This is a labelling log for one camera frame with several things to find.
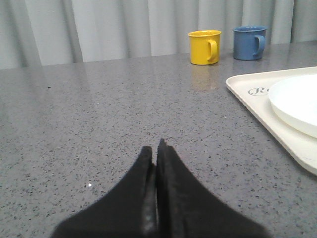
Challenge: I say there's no grey pleated curtain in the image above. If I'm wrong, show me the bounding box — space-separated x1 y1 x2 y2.
0 0 317 69

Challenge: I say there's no blue enamel mug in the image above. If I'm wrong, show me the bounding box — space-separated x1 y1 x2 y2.
233 26 267 60

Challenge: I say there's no beige rabbit serving tray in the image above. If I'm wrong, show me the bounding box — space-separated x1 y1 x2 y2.
226 66 317 175

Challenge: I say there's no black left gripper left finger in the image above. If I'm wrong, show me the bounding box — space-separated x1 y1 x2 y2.
52 146 157 238

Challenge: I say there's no white round plate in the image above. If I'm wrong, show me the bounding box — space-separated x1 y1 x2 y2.
268 74 317 138

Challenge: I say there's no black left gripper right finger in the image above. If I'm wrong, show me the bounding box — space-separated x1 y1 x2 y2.
156 139 270 238

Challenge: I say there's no yellow enamel mug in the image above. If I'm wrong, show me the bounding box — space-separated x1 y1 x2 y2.
188 30 222 65

